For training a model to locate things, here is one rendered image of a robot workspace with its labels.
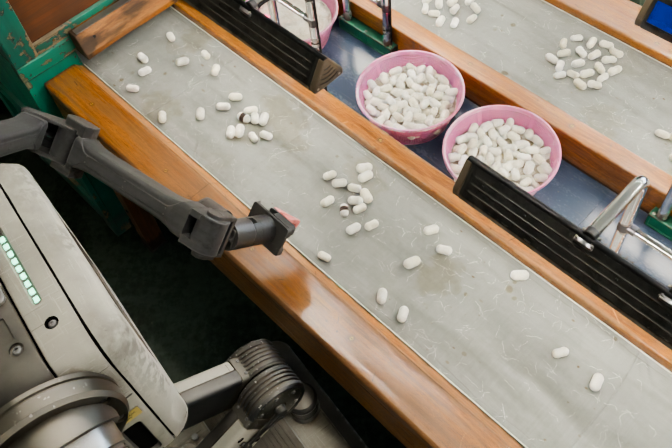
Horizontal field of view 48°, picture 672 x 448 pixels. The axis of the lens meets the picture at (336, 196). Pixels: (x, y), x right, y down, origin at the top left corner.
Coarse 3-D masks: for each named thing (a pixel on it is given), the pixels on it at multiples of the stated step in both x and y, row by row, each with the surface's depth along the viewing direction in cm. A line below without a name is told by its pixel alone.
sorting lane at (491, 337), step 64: (128, 64) 201; (192, 64) 199; (192, 128) 186; (256, 128) 184; (320, 128) 182; (256, 192) 173; (320, 192) 172; (384, 192) 170; (384, 256) 161; (448, 256) 159; (512, 256) 158; (384, 320) 152; (448, 320) 151; (512, 320) 150; (576, 320) 149; (512, 384) 142; (576, 384) 141; (640, 384) 140
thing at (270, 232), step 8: (256, 208) 147; (264, 208) 146; (248, 216) 149; (256, 216) 143; (264, 216) 144; (272, 216) 145; (256, 224) 141; (264, 224) 143; (272, 224) 144; (280, 224) 144; (256, 232) 140; (264, 232) 142; (272, 232) 144; (280, 232) 144; (288, 232) 143; (256, 240) 141; (264, 240) 143; (272, 240) 146; (280, 240) 144; (272, 248) 146; (280, 248) 145
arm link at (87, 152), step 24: (72, 120) 146; (96, 144) 146; (72, 168) 147; (96, 168) 142; (120, 168) 140; (120, 192) 140; (144, 192) 137; (168, 192) 138; (168, 216) 134; (192, 216) 134; (192, 240) 132; (216, 240) 132
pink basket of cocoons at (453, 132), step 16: (480, 112) 179; (496, 112) 179; (512, 112) 178; (528, 112) 176; (448, 128) 175; (464, 128) 179; (528, 128) 178; (544, 128) 174; (448, 144) 175; (544, 144) 176; (448, 160) 174; (560, 160) 167; (528, 192) 163
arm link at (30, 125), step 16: (32, 112) 145; (0, 128) 131; (16, 128) 135; (32, 128) 140; (48, 128) 150; (64, 128) 146; (0, 144) 127; (16, 144) 134; (32, 144) 143; (48, 144) 151; (64, 144) 146; (64, 160) 147
